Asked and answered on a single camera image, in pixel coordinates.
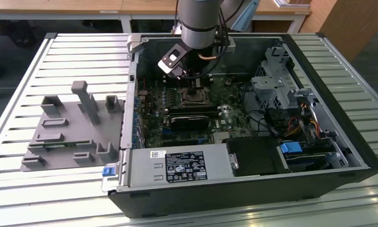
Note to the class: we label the metal CPU locking lever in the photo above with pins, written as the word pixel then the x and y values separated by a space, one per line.
pixel 192 102

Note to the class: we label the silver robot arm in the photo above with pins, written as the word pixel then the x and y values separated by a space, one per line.
pixel 199 23

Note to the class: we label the CPU socket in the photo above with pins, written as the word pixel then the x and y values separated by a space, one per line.
pixel 184 100

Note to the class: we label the black RAM slot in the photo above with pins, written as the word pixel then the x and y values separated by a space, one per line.
pixel 192 109
pixel 192 113

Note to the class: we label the green motherboard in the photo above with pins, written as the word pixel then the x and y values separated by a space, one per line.
pixel 233 111

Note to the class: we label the perforated metal drive cage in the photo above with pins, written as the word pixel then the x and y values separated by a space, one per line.
pixel 268 89

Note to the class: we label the black graphics card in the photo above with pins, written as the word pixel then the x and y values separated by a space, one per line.
pixel 190 124

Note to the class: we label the silver finned heat sink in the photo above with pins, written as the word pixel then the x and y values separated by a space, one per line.
pixel 221 137

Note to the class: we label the black plastic shroud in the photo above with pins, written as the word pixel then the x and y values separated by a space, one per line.
pixel 255 156

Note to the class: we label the hard disk in blue carrier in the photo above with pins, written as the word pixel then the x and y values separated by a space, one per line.
pixel 289 147

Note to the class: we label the grey power supply unit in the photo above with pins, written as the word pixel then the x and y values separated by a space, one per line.
pixel 146 170

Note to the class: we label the grey parts rack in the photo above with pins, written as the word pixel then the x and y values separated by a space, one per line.
pixel 70 132

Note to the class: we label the green RAM stick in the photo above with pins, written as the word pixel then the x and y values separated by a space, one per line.
pixel 72 143

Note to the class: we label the wooden cabinet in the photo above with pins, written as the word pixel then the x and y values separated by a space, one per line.
pixel 349 23

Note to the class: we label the blue case latch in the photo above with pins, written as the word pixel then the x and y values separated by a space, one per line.
pixel 110 171

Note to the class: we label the dark chair base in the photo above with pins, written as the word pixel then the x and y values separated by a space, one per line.
pixel 22 35

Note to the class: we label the black PC case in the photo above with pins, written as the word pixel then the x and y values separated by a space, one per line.
pixel 208 201

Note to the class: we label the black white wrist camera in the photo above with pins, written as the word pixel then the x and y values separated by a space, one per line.
pixel 172 59

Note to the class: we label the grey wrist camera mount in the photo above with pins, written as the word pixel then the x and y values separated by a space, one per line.
pixel 229 43

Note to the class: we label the wooden desk white frame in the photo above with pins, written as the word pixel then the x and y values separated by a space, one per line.
pixel 66 6

